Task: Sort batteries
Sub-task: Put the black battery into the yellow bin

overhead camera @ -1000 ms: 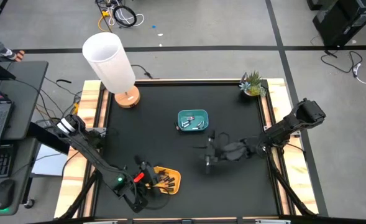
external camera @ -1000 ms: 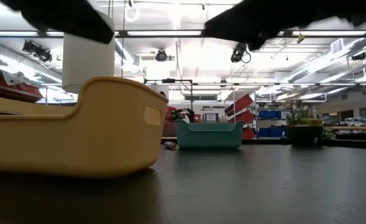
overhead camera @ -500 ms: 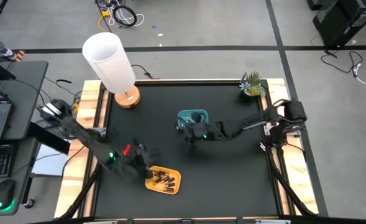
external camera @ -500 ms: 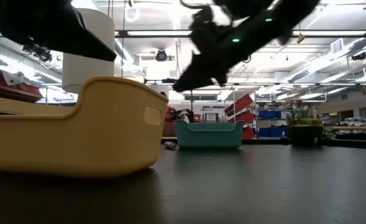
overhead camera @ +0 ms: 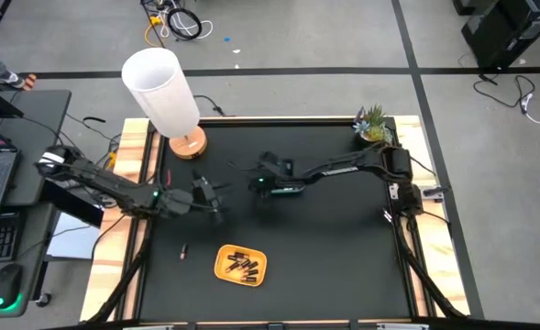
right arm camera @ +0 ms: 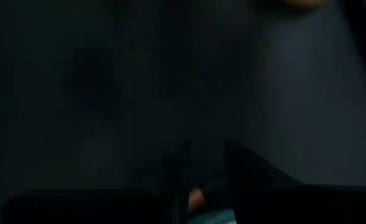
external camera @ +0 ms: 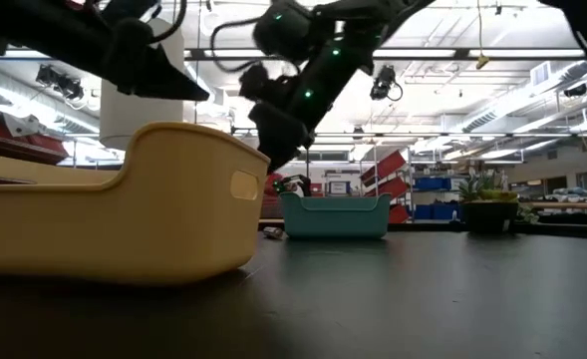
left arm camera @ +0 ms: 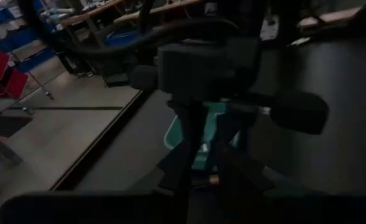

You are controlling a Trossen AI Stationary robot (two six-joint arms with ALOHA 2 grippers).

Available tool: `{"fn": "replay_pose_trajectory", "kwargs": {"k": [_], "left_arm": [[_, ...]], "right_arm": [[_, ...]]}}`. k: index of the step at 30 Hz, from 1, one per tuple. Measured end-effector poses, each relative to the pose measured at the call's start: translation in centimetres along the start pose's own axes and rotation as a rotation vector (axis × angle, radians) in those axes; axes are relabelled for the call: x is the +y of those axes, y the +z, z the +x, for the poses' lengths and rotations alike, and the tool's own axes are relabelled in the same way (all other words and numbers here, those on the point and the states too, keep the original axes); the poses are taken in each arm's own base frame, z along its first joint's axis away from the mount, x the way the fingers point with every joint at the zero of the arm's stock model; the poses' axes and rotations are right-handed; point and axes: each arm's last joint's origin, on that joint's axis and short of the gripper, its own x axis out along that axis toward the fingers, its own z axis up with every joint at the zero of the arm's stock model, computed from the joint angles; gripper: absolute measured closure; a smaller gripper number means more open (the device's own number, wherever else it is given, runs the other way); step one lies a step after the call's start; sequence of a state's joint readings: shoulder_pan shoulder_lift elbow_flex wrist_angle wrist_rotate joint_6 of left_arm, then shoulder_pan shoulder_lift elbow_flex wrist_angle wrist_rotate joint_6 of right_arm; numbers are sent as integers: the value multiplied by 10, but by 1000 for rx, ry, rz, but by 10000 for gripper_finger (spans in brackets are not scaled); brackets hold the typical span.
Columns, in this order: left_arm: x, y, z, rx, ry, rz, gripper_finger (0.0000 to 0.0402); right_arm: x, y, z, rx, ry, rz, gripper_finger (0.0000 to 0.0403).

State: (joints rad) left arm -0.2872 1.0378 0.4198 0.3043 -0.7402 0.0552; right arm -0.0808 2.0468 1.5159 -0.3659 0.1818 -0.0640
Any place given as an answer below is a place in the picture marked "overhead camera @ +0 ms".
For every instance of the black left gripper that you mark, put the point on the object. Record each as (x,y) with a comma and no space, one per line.
(196,199)

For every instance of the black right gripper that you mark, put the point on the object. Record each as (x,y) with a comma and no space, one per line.
(274,179)

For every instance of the black copper-top battery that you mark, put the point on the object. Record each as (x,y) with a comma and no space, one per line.
(249,278)
(184,252)
(233,267)
(234,258)
(251,272)
(242,254)
(252,265)
(244,262)

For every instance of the yellow plastic bin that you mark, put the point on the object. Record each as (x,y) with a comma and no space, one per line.
(223,275)

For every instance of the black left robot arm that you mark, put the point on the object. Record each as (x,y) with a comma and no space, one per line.
(113,185)

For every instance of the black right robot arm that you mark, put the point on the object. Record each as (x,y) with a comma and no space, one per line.
(343,168)

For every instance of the white shade table lamp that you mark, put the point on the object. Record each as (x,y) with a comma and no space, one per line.
(159,87)

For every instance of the potted succulent plant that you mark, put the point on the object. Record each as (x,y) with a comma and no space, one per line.
(374,124)

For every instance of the black control box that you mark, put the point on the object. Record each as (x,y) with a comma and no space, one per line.
(72,201)

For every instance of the white board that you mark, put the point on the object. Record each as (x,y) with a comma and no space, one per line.
(72,238)

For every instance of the black side desk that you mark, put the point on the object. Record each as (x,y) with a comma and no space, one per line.
(36,137)

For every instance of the black mouse green light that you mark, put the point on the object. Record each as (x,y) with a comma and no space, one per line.
(7,284)

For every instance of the black computer tower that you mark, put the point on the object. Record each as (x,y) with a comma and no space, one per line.
(503,32)

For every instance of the wooden table frame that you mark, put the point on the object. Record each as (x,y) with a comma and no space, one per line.
(134,137)

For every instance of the black frame leg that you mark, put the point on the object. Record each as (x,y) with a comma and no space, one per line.
(425,279)
(123,284)

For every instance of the black frame rail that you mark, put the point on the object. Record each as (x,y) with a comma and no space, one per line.
(434,324)

